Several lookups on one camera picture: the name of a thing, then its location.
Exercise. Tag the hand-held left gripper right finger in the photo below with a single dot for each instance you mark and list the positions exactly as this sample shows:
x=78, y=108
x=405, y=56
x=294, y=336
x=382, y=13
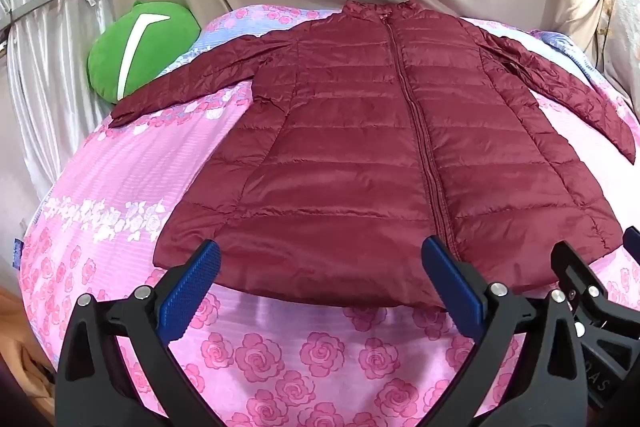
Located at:
x=452, y=282

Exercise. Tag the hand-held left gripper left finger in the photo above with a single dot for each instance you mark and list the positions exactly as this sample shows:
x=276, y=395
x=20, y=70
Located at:
x=196, y=271

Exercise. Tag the maroon puffer jacket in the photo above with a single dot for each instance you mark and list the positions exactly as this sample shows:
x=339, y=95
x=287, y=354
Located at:
x=390, y=147

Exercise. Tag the white satin curtain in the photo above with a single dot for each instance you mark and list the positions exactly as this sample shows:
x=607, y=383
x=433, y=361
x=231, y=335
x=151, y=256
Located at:
x=50, y=57

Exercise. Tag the pink floral bed sheet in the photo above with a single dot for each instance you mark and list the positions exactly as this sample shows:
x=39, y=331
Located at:
x=280, y=357

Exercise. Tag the green round pillow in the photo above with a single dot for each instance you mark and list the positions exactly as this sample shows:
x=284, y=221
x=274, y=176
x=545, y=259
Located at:
x=135, y=49

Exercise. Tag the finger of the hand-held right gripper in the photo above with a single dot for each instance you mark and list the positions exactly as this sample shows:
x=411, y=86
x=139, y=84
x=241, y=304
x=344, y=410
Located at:
x=632, y=241
x=580, y=269

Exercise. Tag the pale floral curtain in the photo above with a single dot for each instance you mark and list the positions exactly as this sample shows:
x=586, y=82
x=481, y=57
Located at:
x=617, y=22

